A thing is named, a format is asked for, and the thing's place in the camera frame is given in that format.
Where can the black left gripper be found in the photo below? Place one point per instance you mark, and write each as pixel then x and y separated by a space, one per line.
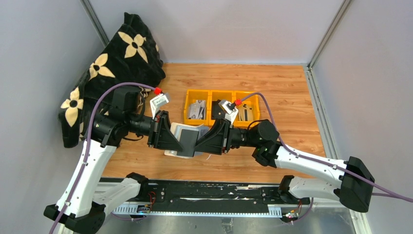
pixel 155 130

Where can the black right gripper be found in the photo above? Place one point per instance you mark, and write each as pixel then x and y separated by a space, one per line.
pixel 225 137

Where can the beige leather card holder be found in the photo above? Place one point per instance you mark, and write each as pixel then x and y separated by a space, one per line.
pixel 176 129

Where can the black card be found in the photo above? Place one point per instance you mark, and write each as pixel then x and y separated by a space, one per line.
pixel 188 139

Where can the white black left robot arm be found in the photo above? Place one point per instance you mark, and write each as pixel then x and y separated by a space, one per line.
pixel 79 209

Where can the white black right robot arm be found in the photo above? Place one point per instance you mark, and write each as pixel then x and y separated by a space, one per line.
pixel 346 181

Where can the black cards in bin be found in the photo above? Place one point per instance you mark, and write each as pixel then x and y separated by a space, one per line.
pixel 216 111

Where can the white cards in bin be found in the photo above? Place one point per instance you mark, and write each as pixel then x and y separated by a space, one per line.
pixel 197 110

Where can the card in right bin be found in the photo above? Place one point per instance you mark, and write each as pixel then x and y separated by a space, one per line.
pixel 246 112

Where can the yellow bin right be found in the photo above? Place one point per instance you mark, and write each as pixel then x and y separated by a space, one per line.
pixel 254 100

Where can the yellow bin left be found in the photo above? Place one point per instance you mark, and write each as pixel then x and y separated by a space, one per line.
pixel 191 96

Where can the black floral plush blanket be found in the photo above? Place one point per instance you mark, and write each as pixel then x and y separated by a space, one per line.
pixel 132 55

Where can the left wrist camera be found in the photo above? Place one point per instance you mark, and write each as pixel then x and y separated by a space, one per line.
pixel 159 100

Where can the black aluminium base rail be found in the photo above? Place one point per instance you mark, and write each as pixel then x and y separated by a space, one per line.
pixel 214 199

